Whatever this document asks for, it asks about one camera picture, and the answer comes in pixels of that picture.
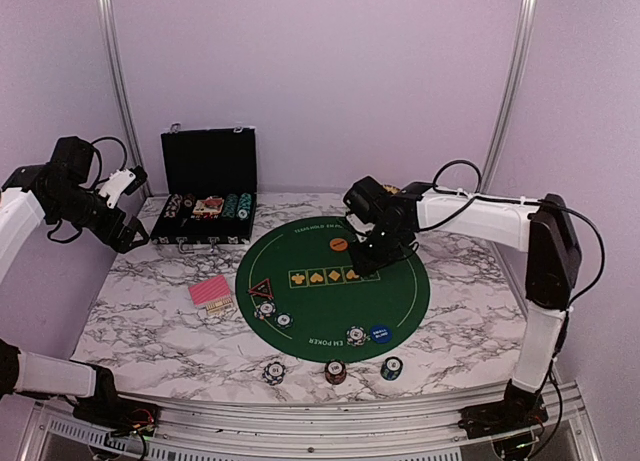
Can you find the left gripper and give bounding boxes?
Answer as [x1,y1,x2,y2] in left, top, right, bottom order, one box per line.
[50,185,148,253]

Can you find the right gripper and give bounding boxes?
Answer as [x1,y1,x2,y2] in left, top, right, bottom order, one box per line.
[348,222,408,276]

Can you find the orange big blind button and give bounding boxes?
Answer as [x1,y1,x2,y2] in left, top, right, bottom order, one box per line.
[329,237,349,252]

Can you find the blue small blind button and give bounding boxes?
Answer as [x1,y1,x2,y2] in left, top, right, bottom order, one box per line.
[369,325,393,344]

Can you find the placed ten chips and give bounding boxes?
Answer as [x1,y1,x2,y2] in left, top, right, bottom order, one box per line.
[346,326,368,347]
[254,301,277,320]

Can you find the red-backed playing card deck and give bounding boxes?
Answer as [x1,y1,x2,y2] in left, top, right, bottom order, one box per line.
[188,275,235,315]

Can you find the placed fifty chip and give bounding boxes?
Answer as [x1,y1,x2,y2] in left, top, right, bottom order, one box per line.
[275,313,294,329]

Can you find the green fifty chip stack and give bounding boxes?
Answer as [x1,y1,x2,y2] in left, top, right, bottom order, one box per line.
[380,356,403,381]

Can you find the triangular all-in button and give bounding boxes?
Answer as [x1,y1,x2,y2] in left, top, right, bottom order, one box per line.
[248,278,274,300]

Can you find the orange hundred chip stack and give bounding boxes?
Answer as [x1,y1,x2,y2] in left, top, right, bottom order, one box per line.
[324,359,347,385]

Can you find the blue ten chip stack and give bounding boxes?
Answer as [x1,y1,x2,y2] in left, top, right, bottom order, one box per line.
[262,361,286,386]

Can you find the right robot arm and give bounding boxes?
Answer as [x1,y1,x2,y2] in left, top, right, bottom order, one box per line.
[343,176,582,429]

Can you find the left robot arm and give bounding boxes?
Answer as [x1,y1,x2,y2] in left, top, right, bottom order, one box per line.
[1,136,149,426]

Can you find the blue-tan chip row in case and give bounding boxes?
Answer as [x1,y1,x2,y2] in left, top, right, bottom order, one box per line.
[163,194,183,219]

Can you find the orange-black chip row in case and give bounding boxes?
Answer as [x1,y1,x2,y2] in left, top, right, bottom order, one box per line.
[183,194,195,208]

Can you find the woven bamboo tray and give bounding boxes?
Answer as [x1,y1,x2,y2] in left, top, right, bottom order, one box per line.
[383,185,400,194]

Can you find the round green poker mat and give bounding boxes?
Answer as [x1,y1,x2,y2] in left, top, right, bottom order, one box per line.
[235,216,431,363]

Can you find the card deck in case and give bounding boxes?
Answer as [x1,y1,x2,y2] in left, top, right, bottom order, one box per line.
[192,196,224,218]

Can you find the black poker chip case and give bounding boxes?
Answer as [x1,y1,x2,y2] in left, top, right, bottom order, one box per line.
[151,127,257,245]

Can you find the green chip row in case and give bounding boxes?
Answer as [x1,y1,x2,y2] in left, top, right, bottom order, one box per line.
[221,193,239,220]

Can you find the teal chip row in case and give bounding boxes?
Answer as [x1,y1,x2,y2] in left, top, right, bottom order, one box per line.
[236,193,252,220]

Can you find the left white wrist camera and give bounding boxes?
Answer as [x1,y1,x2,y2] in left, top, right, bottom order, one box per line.
[98,166,148,209]

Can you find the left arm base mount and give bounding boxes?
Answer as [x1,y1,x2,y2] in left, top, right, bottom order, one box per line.
[73,398,160,436]

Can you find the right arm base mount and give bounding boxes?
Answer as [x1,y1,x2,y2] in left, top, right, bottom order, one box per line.
[458,401,549,439]

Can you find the left aluminium frame post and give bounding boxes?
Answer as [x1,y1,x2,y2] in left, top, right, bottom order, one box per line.
[97,0,144,166]

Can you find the aluminium frame post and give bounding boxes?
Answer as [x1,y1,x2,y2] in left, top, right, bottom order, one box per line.
[479,0,538,193]
[97,0,144,166]

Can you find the front aluminium rail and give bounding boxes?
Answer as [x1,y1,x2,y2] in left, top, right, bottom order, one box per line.
[8,381,604,460]

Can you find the right aluminium frame post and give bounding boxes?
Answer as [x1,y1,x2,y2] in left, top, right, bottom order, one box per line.
[479,0,538,193]

